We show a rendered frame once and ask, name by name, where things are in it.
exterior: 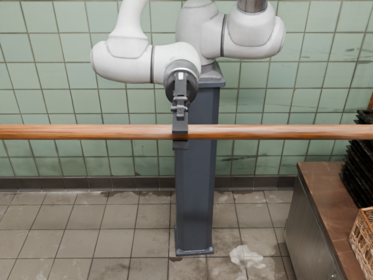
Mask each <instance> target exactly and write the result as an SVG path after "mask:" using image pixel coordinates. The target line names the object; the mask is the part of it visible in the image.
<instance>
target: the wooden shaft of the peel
mask: <svg viewBox="0 0 373 280"><path fill-rule="evenodd" d="M0 140H373V124H189V125H188V134H172V124H0Z"/></svg>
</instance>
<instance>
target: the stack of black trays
mask: <svg viewBox="0 0 373 280"><path fill-rule="evenodd" d="M356 113H357V114H358V115H356V117H357V118H358V119H359V120H353V121H354V122H355V123H356V124H373V109H365V110H357V112H356ZM349 143H350V144H351V145H350V146H346V148H347V149H348V150H346V152H347V153H348V154H344V157H345V158H346V159H342V160H343V161H344V162H345V164H341V166H342V168H343V169H341V170H342V172H343V173H339V176H340V177H341V180H342V181H343V183H344V185H345V186H346V188H347V189H348V191H349V192H350V194H351V195H352V197H353V199H354V200H355V202H356V203H357V205H358V206H359V208H367V207H371V206H372V207H373V140H352V141H349Z"/></svg>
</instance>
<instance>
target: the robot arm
mask: <svg viewBox="0 0 373 280"><path fill-rule="evenodd" d="M148 1H149V0H123V2H122V5H121V7H120V10H119V14H118V20H117V25H116V27H115V29H114V31H113V32H112V33H111V34H109V38H108V40H107V41H100V42H99V43H97V44H96V45H95V46H94V47H93V49H92V50H91V52H90V62H91V66H92V68H93V71H94V72H95V73H96V74H97V75H99V76H100V77H102V78H104V79H107V80H110V81H115V82H120V83H128V84H145V83H152V84H160V85H163V86H164V90H165V94H166V97H167V99H168V100H169V101H170V102H171V103H172V104H173V106H171V108H170V110H171V112H173V123H172V134H188V114H189V104H190V103H191V102H192V101H193V100H195V98H196V95H197V91H198V89H199V88H198V86H199V81H221V77H222V76H221V74H219V72H218V69H217V67H216V58H219V57H227V58H233V59H249V60H256V59H266V58H269V57H272V56H275V55H277V54H278V53H279V52H280V51H281V50H282V48H283V45H284V41H285V35H286V27H285V25H284V22H283V21H282V20H281V18H280V17H277V16H275V11H274V7H273V6H272V5H271V3H270V2H269V1H268V0H237V1H236V2H235V3H234V4H233V5H232V7H231V9H230V13H229V14H224V13H221V12H219V10H218V6H217V5H216V4H215V3H214V2H213V1H211V0H188V1H186V2H185V3H184V5H183V6H182V8H181V11H180V13H179V15H178V19H177V23H176V29H175V43H173V44H168V45H164V46H152V45H149V43H148V37H147V36H146V35H145V34H144V33H143V31H142V29H141V26H140V17H141V13H142V10H143V8H144V7H145V5H146V4H147V2H148ZM173 150H174V151H187V150H188V140H173Z"/></svg>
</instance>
